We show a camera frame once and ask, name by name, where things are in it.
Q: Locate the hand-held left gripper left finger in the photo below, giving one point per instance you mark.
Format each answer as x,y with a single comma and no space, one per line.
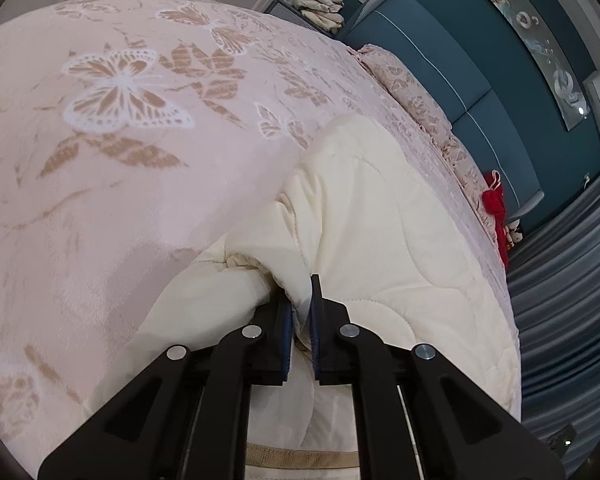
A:
283,345

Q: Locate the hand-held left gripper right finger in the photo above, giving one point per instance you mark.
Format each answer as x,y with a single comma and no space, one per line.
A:
316,340

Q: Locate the cream quilted blanket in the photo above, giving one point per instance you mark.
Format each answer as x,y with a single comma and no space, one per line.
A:
380,210

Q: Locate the pink butterfly print blanket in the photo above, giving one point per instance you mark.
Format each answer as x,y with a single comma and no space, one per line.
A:
130,210

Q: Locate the pink patterned pillow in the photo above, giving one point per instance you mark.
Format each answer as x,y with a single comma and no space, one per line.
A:
467,180
410,85

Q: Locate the small doll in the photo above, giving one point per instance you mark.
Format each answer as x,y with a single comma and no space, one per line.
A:
515,232

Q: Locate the red garment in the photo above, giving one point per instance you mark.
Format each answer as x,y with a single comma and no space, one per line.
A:
495,200

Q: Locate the grey curtain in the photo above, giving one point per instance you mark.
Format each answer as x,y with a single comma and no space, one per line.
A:
570,285

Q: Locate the blue padded headboard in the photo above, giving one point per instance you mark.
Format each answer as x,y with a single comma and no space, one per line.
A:
430,45

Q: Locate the grey nightstand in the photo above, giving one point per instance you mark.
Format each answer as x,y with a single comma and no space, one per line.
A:
282,10

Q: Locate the pile of cream cloths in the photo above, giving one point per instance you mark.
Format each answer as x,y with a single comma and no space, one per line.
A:
320,5

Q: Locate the floral wall painting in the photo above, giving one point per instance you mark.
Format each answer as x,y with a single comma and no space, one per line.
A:
535,30

